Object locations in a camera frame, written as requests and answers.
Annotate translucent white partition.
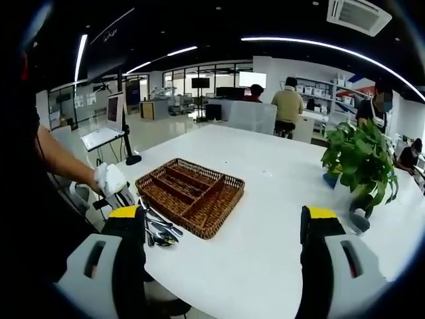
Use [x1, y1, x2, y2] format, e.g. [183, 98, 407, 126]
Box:
[228, 100, 278, 136]

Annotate curved ceiling light strip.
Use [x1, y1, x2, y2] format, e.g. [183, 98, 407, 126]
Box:
[240, 36, 425, 102]

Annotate green potted plant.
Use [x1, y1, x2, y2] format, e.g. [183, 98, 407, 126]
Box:
[320, 119, 399, 209]

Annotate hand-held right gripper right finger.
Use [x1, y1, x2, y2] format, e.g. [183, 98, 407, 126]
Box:
[300, 205, 389, 319]

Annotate dark blue banner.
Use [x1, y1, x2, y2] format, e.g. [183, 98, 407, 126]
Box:
[125, 80, 141, 109]

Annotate dark grey handheld device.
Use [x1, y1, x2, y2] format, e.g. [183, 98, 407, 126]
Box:
[348, 195, 371, 235]

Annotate black box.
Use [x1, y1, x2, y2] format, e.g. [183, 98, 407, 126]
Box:
[205, 104, 222, 121]

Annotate white shelving unit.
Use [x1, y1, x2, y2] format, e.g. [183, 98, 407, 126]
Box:
[295, 76, 371, 130]

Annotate small blue object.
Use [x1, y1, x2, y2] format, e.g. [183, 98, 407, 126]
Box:
[322, 171, 343, 189]

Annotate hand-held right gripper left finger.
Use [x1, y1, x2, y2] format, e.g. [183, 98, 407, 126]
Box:
[52, 204, 147, 319]

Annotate white low cabinet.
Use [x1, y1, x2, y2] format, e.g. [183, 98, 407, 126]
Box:
[294, 114, 315, 144]

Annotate brown wicker utensil storage tray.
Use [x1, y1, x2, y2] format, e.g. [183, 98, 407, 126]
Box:
[134, 158, 246, 241]

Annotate wood-front cabinet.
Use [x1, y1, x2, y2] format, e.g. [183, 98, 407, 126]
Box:
[139, 100, 169, 120]

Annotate black desk monitors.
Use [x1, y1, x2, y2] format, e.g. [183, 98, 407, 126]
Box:
[215, 86, 245, 98]

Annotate straight ceiling light strip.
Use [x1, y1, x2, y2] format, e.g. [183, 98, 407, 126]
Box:
[74, 33, 89, 84]

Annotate bright white screen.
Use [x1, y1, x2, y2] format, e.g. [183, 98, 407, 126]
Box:
[238, 71, 268, 88]

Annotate person's torso black clothing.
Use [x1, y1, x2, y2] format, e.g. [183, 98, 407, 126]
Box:
[0, 33, 100, 283]

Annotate silver table knife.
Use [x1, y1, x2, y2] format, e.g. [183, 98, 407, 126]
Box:
[145, 211, 184, 237]

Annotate black television on stand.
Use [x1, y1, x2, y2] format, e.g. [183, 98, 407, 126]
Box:
[191, 77, 211, 122]

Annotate open laptop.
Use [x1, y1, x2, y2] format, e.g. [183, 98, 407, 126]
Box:
[80, 92, 126, 153]

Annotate ceiling air conditioner vent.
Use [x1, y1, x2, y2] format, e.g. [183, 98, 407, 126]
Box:
[327, 0, 393, 37]

